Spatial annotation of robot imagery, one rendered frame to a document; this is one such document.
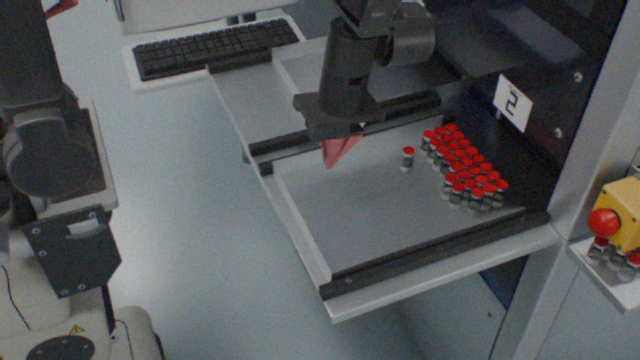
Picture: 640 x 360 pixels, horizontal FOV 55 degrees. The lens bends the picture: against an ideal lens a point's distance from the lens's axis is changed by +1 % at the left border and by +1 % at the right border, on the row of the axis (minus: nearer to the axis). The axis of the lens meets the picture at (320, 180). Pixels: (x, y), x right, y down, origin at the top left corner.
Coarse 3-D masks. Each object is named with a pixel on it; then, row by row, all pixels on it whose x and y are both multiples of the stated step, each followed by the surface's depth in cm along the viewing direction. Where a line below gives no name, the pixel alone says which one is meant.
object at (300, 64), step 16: (272, 48) 131; (288, 48) 132; (304, 48) 134; (320, 48) 136; (288, 64) 132; (304, 64) 132; (320, 64) 132; (416, 64) 132; (432, 64) 132; (288, 80) 125; (304, 80) 128; (384, 80) 128; (400, 80) 128; (416, 80) 128; (432, 80) 128; (448, 80) 128; (464, 80) 123; (384, 96) 124; (400, 96) 119; (416, 96) 120; (448, 96) 124
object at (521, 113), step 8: (504, 80) 100; (504, 88) 100; (512, 88) 98; (496, 96) 103; (504, 96) 101; (512, 96) 99; (520, 96) 97; (496, 104) 104; (504, 104) 102; (520, 104) 98; (528, 104) 96; (504, 112) 102; (520, 112) 98; (528, 112) 96; (512, 120) 101; (520, 120) 99; (520, 128) 99
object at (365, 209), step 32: (416, 128) 114; (288, 160) 106; (320, 160) 109; (352, 160) 110; (384, 160) 110; (416, 160) 110; (288, 192) 100; (320, 192) 104; (352, 192) 104; (384, 192) 104; (416, 192) 104; (320, 224) 99; (352, 224) 99; (384, 224) 99; (416, 224) 99; (448, 224) 99; (480, 224) 95; (320, 256) 91; (352, 256) 94; (384, 256) 91
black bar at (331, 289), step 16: (512, 224) 97; (528, 224) 97; (464, 240) 94; (480, 240) 95; (496, 240) 97; (416, 256) 92; (432, 256) 92; (448, 256) 94; (368, 272) 90; (384, 272) 90; (400, 272) 92; (320, 288) 88; (336, 288) 88; (352, 288) 89
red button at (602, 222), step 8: (600, 208) 84; (592, 216) 84; (600, 216) 83; (608, 216) 83; (592, 224) 84; (600, 224) 83; (608, 224) 82; (616, 224) 83; (592, 232) 85; (600, 232) 83; (608, 232) 83
